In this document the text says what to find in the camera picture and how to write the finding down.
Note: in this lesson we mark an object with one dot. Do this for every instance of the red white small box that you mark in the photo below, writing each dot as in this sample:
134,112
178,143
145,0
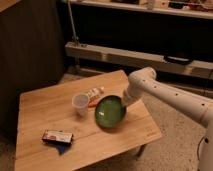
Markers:
57,136

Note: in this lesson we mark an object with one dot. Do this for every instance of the green ceramic bowl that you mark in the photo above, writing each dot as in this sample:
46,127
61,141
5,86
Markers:
109,111

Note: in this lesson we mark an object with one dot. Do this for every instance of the grey metal shelf beam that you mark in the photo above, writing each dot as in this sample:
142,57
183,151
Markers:
195,68

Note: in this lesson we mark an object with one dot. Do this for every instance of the white toothpaste tube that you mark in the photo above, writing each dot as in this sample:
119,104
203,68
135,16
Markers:
95,93

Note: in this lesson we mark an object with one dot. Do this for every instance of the blue plastic piece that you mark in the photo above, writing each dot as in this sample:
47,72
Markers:
62,148

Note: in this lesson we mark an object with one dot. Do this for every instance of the clear plastic cup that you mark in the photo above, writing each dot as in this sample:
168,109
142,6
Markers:
80,103

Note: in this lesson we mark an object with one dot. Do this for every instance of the black handle on beam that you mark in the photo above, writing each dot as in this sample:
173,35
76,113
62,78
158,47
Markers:
180,61

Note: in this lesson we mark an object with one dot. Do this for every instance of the metal upright pole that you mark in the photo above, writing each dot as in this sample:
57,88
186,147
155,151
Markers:
75,37

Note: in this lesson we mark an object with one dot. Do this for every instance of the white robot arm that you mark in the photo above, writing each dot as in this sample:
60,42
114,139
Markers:
196,107

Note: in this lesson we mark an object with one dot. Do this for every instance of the upper white shelf board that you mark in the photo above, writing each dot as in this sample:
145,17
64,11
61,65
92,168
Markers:
139,8

